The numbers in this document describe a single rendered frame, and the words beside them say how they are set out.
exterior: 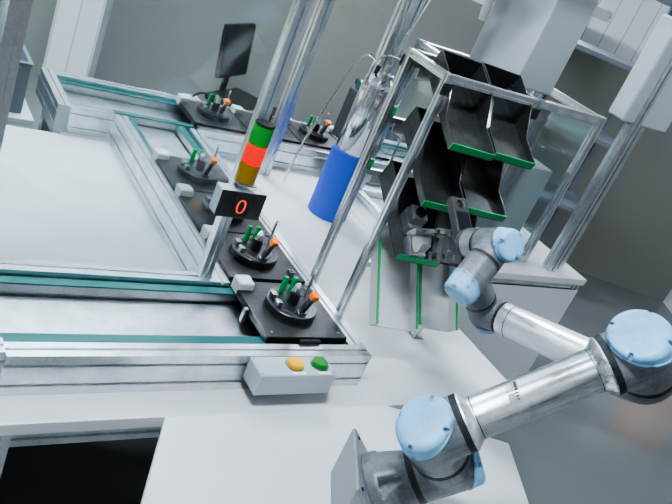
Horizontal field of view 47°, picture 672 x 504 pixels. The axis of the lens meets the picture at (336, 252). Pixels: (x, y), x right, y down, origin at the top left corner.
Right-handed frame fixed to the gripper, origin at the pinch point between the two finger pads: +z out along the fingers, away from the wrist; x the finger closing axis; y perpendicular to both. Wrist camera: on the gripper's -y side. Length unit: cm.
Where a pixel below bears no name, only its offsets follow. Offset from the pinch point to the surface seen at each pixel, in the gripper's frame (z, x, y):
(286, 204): 101, 3, -11
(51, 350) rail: -4, -85, 40
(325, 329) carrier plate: 12.6, -17.0, 28.4
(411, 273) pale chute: 16.5, 8.5, 9.7
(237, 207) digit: 11.9, -46.5, 2.4
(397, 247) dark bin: 4.8, -4.4, 4.4
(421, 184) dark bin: -1.8, -4.5, -11.9
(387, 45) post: 95, 30, -80
